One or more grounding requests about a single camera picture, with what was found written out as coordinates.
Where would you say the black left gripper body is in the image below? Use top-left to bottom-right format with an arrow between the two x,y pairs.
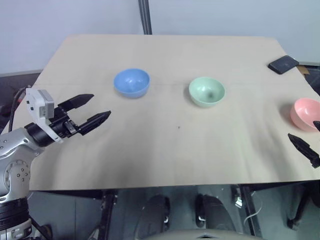
48,105 -> 84,139

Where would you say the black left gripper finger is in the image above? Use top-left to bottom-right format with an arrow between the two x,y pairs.
77,110 -> 112,137
57,93 -> 95,112

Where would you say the pink bowl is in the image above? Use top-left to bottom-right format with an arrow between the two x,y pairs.
289,97 -> 320,133

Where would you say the blue bowl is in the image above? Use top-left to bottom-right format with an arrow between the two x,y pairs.
113,68 -> 151,99

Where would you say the brown cardboard piece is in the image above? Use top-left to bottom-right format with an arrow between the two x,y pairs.
296,64 -> 311,76

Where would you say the black flat rectangular device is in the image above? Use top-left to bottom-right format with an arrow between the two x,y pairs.
268,55 -> 300,75

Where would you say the black table leg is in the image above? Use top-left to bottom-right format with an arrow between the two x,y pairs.
231,184 -> 263,237
87,190 -> 118,240

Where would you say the dark rounded left foot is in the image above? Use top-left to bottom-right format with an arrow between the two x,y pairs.
138,194 -> 171,240

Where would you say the dark rounded foot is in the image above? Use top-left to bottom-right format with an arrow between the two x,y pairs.
194,193 -> 237,231
138,194 -> 171,240

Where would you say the dark rounded right foot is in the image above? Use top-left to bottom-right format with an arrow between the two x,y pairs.
194,193 -> 237,231

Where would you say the green bowl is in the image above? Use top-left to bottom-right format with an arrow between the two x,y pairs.
188,76 -> 226,109

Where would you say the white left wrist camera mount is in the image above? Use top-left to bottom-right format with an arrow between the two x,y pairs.
25,88 -> 64,144

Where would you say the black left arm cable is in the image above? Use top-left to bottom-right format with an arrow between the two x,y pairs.
8,86 -> 31,132

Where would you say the white cable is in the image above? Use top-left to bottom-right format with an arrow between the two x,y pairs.
243,191 -> 263,226

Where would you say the dark vertical post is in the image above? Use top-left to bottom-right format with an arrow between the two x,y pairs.
138,0 -> 153,35

